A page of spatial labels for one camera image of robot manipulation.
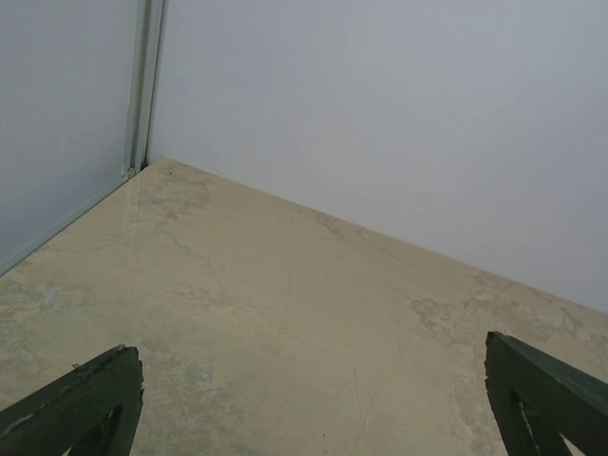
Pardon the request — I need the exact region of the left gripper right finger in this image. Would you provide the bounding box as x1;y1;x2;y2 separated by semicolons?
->
484;332;607;455

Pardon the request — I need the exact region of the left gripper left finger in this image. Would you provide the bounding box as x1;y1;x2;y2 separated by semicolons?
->
1;345;143;455

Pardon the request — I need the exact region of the left corner post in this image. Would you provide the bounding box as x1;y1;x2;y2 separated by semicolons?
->
122;0;165;181

